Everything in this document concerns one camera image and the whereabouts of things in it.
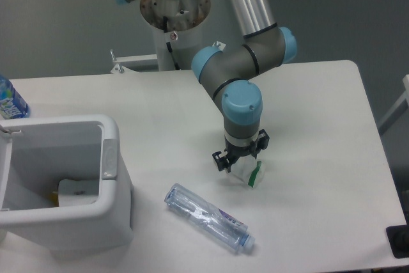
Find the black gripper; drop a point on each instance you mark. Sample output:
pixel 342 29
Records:
pixel 224 160

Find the white paper trash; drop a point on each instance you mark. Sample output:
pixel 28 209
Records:
pixel 247 170

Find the clear plastic bottle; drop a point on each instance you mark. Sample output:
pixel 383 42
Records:
pixel 209 218

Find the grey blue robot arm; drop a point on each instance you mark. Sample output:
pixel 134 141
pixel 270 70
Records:
pixel 225 75

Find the white plastic trash can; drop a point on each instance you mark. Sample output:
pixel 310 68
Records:
pixel 36 154

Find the white paper in bin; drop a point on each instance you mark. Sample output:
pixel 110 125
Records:
pixel 77 192

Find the black clamp at table edge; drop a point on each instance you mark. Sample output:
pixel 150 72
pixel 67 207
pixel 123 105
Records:
pixel 398 240

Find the blue labelled water bottle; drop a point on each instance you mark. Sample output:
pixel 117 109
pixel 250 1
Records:
pixel 13 106

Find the white metal base bracket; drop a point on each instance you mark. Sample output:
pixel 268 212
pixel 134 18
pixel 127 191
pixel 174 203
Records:
pixel 134 62

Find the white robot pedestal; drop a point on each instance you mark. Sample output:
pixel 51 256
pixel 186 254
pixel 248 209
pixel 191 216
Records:
pixel 175 20

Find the white metal frame right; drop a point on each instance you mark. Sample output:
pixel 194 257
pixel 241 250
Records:
pixel 397 109

